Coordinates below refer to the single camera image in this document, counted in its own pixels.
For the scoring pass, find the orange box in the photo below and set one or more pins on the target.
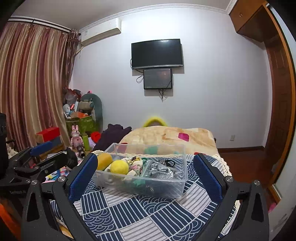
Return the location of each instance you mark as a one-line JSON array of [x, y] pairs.
[[79, 115]]

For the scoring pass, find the green printed bag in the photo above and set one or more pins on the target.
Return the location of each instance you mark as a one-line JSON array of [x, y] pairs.
[[85, 125]]

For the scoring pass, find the green bottle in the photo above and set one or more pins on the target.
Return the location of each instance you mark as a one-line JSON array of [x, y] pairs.
[[86, 141]]

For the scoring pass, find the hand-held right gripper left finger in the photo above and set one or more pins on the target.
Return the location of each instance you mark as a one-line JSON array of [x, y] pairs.
[[83, 178]]

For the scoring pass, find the large black television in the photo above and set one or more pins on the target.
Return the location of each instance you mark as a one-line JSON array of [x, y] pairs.
[[157, 53]]

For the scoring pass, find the tan cushion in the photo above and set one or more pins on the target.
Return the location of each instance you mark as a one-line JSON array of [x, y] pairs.
[[85, 106]]

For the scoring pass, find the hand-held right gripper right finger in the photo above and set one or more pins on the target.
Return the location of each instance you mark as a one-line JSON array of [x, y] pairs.
[[208, 178]]

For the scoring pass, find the blue white plush toy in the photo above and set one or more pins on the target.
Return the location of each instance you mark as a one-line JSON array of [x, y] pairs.
[[67, 110]]

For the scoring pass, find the white flower hair piece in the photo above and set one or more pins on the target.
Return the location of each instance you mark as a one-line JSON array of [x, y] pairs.
[[135, 165]]

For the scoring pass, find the white wall socket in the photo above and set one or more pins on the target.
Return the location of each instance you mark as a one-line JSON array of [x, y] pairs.
[[232, 138]]

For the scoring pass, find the grey green plush bolster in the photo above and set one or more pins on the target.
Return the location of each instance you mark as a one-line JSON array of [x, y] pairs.
[[98, 105]]

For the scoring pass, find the clear plastic storage box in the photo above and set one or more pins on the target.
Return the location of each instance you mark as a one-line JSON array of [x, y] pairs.
[[161, 187]]

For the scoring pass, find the small black monitor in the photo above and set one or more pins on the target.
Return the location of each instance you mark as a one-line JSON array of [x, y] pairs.
[[157, 78]]

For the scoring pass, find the blue white patterned cloth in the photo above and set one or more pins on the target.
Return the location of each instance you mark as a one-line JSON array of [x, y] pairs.
[[138, 215]]

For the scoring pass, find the blue box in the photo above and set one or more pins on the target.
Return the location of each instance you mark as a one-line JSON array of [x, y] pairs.
[[56, 141]]

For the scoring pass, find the red box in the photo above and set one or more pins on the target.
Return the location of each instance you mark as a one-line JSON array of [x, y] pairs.
[[47, 133]]

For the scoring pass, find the curtain rod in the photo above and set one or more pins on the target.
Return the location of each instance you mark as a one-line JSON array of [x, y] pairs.
[[41, 23]]

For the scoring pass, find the red cloth item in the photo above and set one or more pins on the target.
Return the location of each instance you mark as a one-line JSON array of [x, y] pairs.
[[96, 136]]

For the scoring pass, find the wooden door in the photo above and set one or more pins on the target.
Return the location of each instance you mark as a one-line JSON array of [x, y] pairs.
[[278, 92]]

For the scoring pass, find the dark purple garment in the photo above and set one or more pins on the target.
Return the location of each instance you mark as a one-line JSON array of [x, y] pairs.
[[111, 135]]

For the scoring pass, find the striped brown curtain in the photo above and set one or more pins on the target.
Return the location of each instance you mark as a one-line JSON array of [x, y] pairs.
[[34, 81]]

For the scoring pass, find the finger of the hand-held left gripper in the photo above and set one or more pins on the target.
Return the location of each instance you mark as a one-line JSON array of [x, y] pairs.
[[62, 161], [41, 148]]

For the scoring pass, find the yellow plush toy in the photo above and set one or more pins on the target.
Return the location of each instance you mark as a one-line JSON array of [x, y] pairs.
[[153, 120]]

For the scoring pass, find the white air conditioner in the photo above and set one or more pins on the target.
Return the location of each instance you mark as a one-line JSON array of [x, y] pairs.
[[101, 30]]

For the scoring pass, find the beige printed blanket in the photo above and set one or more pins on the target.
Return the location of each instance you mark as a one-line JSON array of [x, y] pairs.
[[201, 139]]

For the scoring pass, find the dark red bag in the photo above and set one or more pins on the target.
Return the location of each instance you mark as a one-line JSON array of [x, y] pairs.
[[71, 95]]

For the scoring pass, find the wooden overhead cabinet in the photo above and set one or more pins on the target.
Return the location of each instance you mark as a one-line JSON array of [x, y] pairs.
[[249, 18]]

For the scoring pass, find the black cylinder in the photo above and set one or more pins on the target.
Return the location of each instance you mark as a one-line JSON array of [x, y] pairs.
[[81, 151]]

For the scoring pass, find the pile of colourful books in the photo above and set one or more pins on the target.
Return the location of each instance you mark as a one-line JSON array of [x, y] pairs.
[[59, 173]]

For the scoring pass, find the lemon yellow soft ball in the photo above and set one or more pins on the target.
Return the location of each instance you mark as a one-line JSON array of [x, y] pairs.
[[119, 167]]

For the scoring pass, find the pink bunny toy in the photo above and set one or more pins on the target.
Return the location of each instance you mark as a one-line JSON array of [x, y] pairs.
[[76, 138]]

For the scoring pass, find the green knit sock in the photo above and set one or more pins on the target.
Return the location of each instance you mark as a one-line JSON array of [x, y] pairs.
[[145, 159]]

